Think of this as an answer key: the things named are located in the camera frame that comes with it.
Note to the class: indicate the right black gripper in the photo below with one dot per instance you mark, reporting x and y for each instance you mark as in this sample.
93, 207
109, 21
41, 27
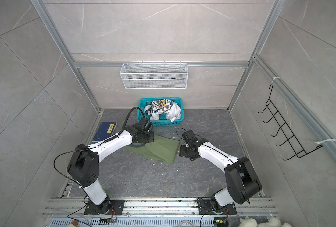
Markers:
183, 152

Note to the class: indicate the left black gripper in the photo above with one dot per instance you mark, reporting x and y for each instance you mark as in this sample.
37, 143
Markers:
152, 137

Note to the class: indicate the green tank top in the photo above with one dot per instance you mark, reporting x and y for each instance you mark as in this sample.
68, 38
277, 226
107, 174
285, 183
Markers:
163, 149

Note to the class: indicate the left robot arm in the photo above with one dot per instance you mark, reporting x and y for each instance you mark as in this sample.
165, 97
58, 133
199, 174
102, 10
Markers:
84, 164

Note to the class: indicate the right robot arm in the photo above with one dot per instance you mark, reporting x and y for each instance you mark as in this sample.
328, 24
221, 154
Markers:
242, 181

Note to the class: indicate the white patterned tank top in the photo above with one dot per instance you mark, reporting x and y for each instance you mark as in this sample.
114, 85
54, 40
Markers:
158, 107

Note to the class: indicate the teal plastic basket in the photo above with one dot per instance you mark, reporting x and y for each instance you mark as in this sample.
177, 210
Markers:
162, 120

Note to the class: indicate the blue book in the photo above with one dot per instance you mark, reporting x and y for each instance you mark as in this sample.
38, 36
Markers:
105, 130

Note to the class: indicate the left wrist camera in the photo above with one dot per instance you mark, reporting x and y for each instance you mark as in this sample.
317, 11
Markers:
145, 125

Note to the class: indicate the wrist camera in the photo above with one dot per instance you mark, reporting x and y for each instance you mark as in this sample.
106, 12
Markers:
145, 125
189, 137

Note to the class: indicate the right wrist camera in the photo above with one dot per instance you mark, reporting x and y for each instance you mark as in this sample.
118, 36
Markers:
189, 137

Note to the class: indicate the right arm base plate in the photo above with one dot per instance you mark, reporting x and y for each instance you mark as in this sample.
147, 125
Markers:
210, 207

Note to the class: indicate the white wire mesh shelf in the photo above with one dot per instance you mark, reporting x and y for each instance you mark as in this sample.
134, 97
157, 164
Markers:
154, 75

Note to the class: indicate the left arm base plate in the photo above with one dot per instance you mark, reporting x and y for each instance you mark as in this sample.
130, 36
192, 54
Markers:
114, 207

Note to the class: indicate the black wire hook rack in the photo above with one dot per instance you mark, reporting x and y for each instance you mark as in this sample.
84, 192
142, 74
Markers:
283, 128

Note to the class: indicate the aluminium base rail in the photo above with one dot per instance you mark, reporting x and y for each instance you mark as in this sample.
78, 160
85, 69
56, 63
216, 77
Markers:
161, 207

